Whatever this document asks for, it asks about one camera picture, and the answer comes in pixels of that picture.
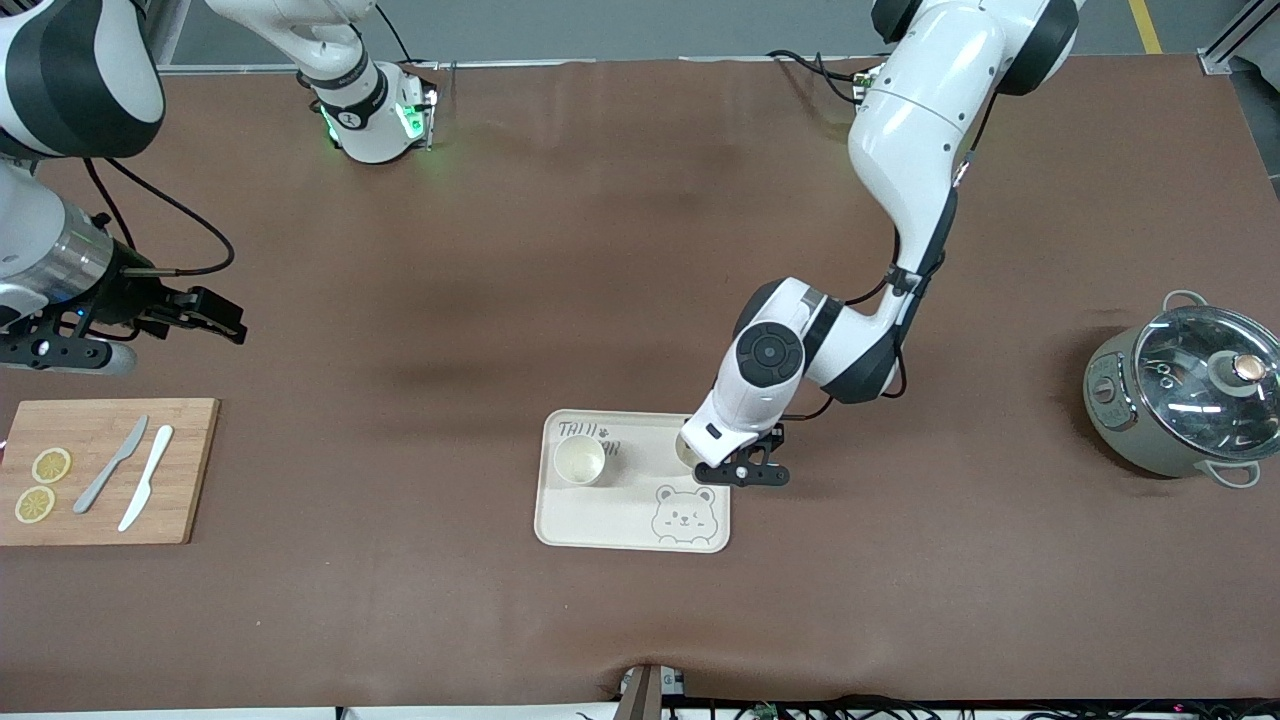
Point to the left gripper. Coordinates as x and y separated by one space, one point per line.
772 440

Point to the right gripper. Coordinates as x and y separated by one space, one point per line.
122 292

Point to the white plastic cup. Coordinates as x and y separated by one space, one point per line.
580 462
686 455

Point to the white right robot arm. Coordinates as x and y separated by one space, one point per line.
70 80

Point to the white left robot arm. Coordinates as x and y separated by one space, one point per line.
910 130

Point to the wooden cutting board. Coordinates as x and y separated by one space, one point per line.
180 470

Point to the cream tray with bear print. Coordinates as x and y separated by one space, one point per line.
620 515

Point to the white plastic knife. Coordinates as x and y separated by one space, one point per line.
148 475

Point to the grey plastic knife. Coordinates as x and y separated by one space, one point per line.
108 468

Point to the lemon slice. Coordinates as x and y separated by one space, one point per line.
35 505
51 465

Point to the grey pot with glass lid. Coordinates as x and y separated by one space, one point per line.
1125 420

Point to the glass pot lid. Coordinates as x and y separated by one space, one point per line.
1190 390

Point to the grey metal bracket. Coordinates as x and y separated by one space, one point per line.
645 695

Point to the aluminium frame profile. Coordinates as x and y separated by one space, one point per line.
1240 35

